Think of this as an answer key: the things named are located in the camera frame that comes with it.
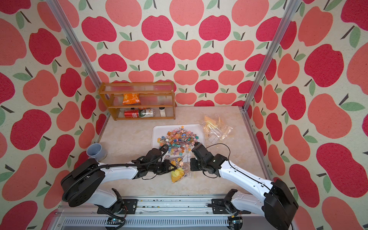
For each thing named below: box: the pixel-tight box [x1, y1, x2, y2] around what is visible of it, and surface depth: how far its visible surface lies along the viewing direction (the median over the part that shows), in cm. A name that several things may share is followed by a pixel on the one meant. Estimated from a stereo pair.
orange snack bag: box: [122, 92, 141, 105], surface depth 104 cm
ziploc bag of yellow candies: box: [170, 157, 192, 184], surface depth 84 cm
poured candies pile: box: [157, 125, 199, 156], surface depth 100 cm
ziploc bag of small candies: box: [203, 115, 222, 133], surface depth 101 cm
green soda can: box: [138, 108, 156, 118], surface depth 110 cm
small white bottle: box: [159, 106, 166, 117], surface depth 110 cm
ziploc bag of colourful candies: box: [203, 115, 234, 145], surface depth 100 cm
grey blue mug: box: [86, 142, 108, 163], surface depth 89 cm
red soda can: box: [124, 109, 140, 118], surface depth 110 cm
